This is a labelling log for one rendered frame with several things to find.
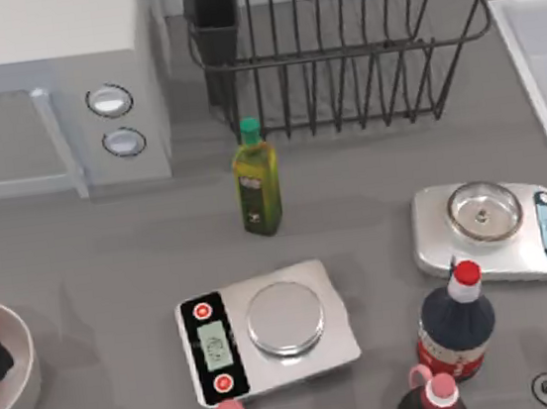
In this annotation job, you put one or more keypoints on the green oil bottle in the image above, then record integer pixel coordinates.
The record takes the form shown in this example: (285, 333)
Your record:
(258, 186)

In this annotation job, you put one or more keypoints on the silver scale with black panel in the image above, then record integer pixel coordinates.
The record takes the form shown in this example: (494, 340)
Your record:
(292, 357)

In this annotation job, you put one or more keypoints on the white microwave knob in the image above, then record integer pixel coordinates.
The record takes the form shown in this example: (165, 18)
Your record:
(124, 142)
(109, 101)

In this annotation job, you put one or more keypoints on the black utensil holder cup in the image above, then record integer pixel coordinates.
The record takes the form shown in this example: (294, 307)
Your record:
(213, 22)

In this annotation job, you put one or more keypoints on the silver scale with blue display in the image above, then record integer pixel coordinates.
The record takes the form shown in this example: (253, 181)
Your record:
(460, 261)

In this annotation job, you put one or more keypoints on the round glass bowl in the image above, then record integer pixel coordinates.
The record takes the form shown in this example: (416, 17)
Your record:
(485, 211)

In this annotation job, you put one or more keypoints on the dark bottle with red cap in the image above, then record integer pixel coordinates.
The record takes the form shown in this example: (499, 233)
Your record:
(454, 327)

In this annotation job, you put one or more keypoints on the pale microwave oven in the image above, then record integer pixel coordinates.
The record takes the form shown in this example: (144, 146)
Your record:
(97, 31)

